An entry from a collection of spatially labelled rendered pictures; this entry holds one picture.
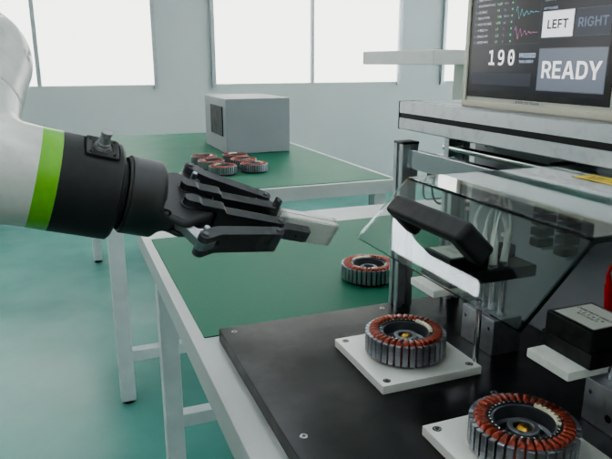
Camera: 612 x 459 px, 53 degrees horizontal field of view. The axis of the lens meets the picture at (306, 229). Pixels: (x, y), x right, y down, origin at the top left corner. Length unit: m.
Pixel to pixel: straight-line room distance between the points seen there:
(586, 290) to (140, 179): 0.64
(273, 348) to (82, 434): 1.40
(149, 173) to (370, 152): 5.33
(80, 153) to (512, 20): 0.56
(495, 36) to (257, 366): 0.55
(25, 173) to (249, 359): 0.46
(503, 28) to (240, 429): 0.61
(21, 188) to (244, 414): 0.41
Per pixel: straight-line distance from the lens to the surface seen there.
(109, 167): 0.57
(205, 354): 0.97
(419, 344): 0.84
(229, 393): 0.86
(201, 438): 2.14
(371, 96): 5.83
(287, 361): 0.89
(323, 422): 0.76
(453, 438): 0.73
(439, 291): 0.85
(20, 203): 0.57
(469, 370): 0.87
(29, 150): 0.57
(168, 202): 0.61
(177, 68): 5.25
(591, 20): 0.78
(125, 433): 2.22
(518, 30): 0.86
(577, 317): 0.71
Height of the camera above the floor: 1.18
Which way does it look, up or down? 15 degrees down
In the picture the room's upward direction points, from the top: straight up
